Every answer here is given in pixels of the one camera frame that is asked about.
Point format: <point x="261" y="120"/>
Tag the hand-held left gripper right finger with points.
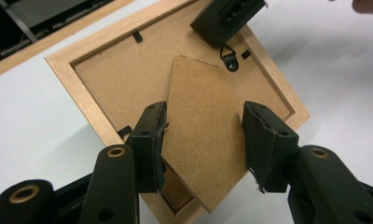
<point x="268" y="146"/>

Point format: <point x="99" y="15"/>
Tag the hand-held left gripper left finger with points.
<point x="145" y="149"/>

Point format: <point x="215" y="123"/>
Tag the wooden photo frame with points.
<point x="128" y="68"/>

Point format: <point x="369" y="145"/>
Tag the white table sheet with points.
<point x="330" y="93"/>

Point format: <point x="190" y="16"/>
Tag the metal floor rail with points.
<point x="35" y="39"/>

